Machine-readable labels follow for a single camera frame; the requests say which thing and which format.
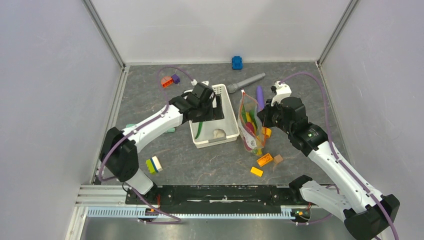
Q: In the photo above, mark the blue toy car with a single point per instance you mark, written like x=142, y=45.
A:
x=237, y=63

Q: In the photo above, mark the mint green toy microphone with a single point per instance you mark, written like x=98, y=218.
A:
x=170, y=130

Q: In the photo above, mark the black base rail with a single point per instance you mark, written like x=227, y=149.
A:
x=172, y=203

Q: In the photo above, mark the dark green cucumber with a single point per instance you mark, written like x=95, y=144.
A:
x=252, y=115

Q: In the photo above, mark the purple small block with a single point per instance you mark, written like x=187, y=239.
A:
x=175, y=78

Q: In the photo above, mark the brown wooden cube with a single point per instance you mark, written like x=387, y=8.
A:
x=278, y=159

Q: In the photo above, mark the green chili pepper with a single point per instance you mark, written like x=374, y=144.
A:
x=243, y=114

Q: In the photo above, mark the orange transparent brick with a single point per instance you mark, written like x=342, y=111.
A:
x=265, y=159

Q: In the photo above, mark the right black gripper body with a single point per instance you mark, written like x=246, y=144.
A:
x=272, y=117

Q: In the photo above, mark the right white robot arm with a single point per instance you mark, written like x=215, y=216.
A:
x=363, y=209

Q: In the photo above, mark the clear zip top bag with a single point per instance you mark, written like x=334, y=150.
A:
x=250, y=103

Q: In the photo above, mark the grey toy microphone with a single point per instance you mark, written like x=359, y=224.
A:
x=232, y=88

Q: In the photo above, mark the red sweet potato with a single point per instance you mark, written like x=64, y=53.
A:
x=251, y=128

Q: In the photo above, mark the yellow round-top brick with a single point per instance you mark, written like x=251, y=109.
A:
x=267, y=132

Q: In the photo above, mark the purple toy microphone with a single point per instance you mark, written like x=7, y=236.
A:
x=260, y=98

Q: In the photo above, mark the white perforated plastic basket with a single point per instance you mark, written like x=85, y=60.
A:
x=228, y=124

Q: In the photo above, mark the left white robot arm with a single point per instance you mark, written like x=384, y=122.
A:
x=120, y=148

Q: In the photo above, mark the yellow banana bunch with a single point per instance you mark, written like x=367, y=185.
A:
x=251, y=141

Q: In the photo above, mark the green blue white block stack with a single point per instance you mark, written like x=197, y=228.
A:
x=153, y=164

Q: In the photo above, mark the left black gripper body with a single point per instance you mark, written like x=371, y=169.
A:
x=207, y=112

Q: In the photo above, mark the yellow flat brick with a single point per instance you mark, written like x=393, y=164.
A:
x=256, y=171

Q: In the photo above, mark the white garlic bulb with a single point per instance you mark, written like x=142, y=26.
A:
x=219, y=133

